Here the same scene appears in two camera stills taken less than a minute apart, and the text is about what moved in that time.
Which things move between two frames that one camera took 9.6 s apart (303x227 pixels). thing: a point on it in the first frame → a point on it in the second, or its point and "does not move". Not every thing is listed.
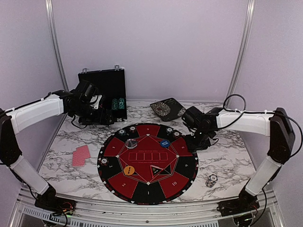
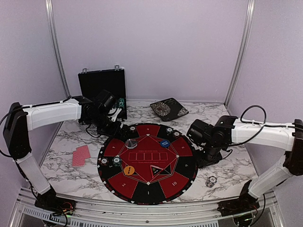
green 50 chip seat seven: (169, 130) does not move
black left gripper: (98, 120) → (113, 133)
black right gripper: (193, 148) → (201, 163)
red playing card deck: (79, 155) does not move
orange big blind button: (129, 170) does not move
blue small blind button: (164, 143) does not move
